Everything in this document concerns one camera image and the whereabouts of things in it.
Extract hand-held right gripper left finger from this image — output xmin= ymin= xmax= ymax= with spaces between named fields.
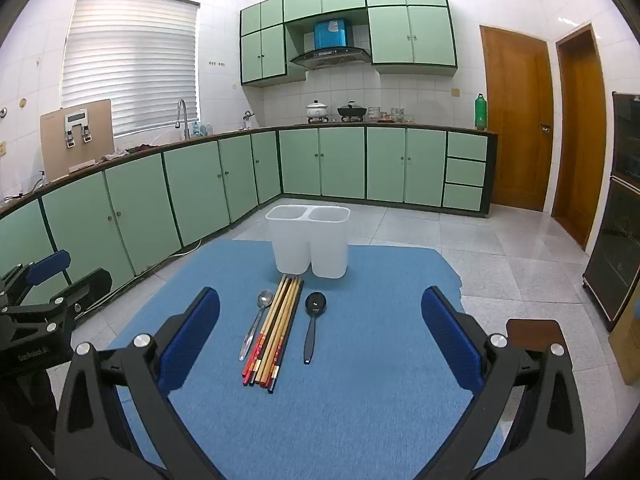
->
xmin=54 ymin=286 xmax=222 ymax=480

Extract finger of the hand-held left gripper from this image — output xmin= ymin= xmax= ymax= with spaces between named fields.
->
xmin=0 ymin=249 xmax=72 ymax=307
xmin=47 ymin=268 xmax=114 ymax=321

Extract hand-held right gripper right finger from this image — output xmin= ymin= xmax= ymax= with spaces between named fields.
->
xmin=420 ymin=286 xmax=587 ymax=480

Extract metal spoon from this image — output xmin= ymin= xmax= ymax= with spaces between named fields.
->
xmin=239 ymin=290 xmax=274 ymax=362

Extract bundle of wooden chopsticks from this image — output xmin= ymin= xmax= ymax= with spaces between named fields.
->
xmin=242 ymin=274 xmax=305 ymax=394

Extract black spoon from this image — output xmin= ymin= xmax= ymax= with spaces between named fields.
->
xmin=303 ymin=292 xmax=328 ymax=365

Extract white double utensil holder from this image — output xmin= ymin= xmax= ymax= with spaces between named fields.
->
xmin=265 ymin=205 xmax=351 ymax=280

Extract brown wooden stool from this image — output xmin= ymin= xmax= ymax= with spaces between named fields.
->
xmin=505 ymin=318 xmax=566 ymax=356

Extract blue mat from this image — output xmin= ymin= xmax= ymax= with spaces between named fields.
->
xmin=107 ymin=239 xmax=501 ymax=480

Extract crumpled rags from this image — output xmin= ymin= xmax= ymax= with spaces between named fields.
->
xmin=97 ymin=144 xmax=161 ymax=162

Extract cardboard panel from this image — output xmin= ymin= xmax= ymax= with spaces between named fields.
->
xmin=40 ymin=99 xmax=115 ymax=182

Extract white clip device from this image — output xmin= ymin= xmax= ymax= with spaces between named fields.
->
xmin=64 ymin=109 xmax=94 ymax=149

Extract cardboard box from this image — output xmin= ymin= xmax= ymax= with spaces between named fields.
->
xmin=609 ymin=300 xmax=640 ymax=386

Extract dark glass-door cabinet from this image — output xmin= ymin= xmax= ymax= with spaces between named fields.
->
xmin=582 ymin=91 xmax=640 ymax=332

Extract curved metal faucet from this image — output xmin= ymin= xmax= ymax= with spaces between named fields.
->
xmin=176 ymin=99 xmax=192 ymax=140

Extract green base cabinets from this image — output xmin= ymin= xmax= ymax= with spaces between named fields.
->
xmin=0 ymin=125 xmax=500 ymax=306

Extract white window blind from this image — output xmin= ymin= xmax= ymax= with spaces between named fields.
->
xmin=60 ymin=0 xmax=201 ymax=137

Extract plain wooden door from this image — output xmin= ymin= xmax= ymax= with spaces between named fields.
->
xmin=552 ymin=22 xmax=608 ymax=251

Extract small kitchen jars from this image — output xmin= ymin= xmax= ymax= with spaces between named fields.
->
xmin=368 ymin=106 xmax=417 ymax=123

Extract black wok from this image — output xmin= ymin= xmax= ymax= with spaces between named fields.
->
xmin=336 ymin=101 xmax=368 ymax=122

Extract range hood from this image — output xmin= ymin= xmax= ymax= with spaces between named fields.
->
xmin=290 ymin=17 xmax=372 ymax=71

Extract white floor cable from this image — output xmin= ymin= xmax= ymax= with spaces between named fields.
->
xmin=170 ymin=239 xmax=202 ymax=259

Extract wooden door with handle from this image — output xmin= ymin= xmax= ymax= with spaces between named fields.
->
xmin=479 ymin=25 xmax=555 ymax=212

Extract green wall cabinets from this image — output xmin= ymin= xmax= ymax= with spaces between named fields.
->
xmin=239 ymin=0 xmax=459 ymax=87

